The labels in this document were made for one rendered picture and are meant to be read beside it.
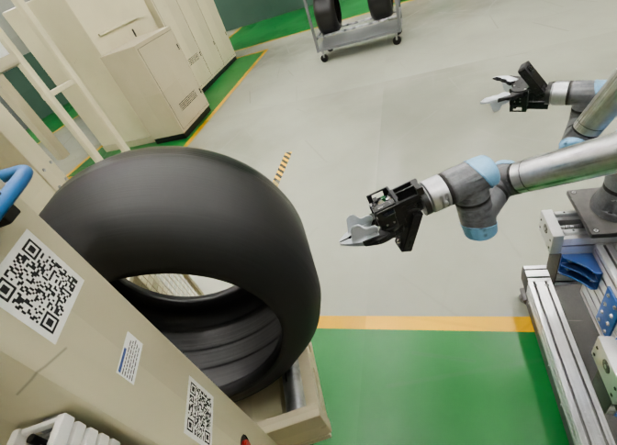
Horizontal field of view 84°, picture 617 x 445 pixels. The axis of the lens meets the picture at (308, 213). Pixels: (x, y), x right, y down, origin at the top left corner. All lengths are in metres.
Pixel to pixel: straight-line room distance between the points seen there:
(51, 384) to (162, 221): 0.25
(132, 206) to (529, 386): 1.67
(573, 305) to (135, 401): 1.67
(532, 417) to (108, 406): 1.61
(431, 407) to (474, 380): 0.22
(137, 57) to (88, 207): 4.45
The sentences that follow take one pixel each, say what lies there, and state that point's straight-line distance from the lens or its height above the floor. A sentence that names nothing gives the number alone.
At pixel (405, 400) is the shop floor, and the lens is 1.80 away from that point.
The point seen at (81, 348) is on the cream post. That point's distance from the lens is 0.40.
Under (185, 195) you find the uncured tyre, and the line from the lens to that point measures 0.56.
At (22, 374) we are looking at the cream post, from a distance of 0.37.
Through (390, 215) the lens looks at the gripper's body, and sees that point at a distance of 0.74.
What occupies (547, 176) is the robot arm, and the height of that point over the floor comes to 1.15.
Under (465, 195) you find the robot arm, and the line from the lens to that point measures 0.80.
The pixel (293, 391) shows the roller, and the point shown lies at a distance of 0.87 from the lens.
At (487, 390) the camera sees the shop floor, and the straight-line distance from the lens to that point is 1.82.
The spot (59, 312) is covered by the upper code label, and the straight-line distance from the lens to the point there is 0.39.
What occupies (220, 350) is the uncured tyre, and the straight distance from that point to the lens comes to 1.02.
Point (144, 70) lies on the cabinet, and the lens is 5.02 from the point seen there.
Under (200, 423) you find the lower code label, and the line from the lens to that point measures 0.57.
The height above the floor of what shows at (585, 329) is 0.21.
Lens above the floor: 1.67
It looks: 38 degrees down
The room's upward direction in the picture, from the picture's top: 21 degrees counter-clockwise
